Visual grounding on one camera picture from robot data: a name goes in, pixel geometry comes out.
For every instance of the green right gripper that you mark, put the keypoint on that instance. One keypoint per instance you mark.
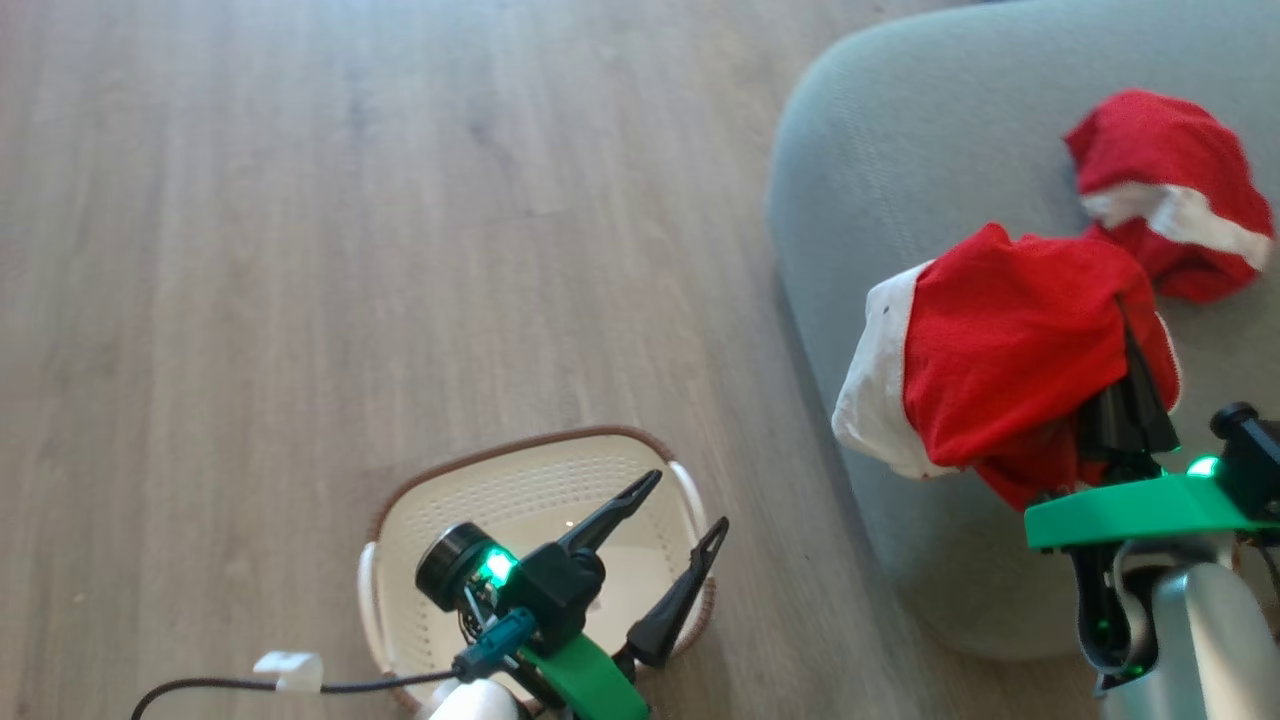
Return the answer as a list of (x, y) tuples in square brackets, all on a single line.
[(1140, 510)]

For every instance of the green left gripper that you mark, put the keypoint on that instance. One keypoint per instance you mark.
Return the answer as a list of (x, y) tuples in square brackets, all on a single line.
[(590, 680)]

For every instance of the red white smooth garment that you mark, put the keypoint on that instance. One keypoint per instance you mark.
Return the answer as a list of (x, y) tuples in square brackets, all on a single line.
[(1000, 360)]

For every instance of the red white fleece garment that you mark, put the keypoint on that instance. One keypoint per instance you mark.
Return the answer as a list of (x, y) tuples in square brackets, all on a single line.
[(1170, 170)]

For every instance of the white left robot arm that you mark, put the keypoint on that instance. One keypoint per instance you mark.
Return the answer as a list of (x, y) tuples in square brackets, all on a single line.
[(475, 702)]

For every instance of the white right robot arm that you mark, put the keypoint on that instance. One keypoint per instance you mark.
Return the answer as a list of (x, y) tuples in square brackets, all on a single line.
[(1200, 640)]

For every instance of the cream plastic laundry basket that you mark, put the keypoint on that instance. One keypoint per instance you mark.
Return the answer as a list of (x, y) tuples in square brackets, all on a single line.
[(520, 495)]

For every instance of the grey fabric sofa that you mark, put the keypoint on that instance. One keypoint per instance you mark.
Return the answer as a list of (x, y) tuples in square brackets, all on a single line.
[(930, 130)]

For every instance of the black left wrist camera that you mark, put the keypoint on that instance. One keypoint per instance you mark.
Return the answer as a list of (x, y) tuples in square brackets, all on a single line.
[(530, 585)]

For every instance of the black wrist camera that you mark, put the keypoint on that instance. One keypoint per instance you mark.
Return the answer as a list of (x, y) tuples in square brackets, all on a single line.
[(530, 585), (1250, 460)]

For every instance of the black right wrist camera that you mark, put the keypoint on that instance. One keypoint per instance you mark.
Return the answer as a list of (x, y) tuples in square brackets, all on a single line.
[(1250, 460)]

